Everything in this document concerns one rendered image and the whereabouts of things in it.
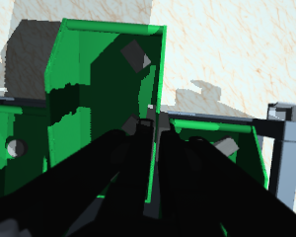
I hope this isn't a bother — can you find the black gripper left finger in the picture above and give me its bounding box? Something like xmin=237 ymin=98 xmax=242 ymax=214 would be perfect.
xmin=0 ymin=105 xmax=156 ymax=237

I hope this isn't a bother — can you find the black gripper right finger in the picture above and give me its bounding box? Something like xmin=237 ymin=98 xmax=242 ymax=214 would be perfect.
xmin=156 ymin=106 xmax=296 ymax=237

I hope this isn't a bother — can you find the grey metal shelf rack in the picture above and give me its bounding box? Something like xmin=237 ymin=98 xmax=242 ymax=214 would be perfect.
xmin=0 ymin=96 xmax=296 ymax=237

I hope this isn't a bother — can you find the green bin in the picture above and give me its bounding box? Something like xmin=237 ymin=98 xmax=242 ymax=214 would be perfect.
xmin=0 ymin=104 xmax=51 ymax=198
xmin=169 ymin=118 xmax=268 ymax=189
xmin=44 ymin=20 xmax=167 ymax=203

